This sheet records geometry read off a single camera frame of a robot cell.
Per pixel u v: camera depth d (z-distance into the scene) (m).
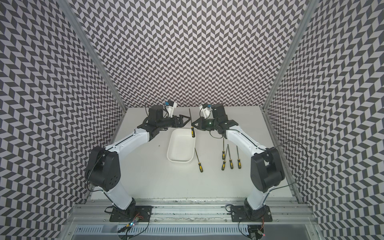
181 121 0.76
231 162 0.90
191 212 0.75
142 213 0.73
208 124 0.73
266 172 0.45
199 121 0.75
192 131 0.81
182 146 0.96
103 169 0.46
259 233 0.68
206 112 0.77
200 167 0.89
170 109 0.78
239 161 0.90
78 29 0.78
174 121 0.75
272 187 0.49
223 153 0.94
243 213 0.74
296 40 0.78
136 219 0.68
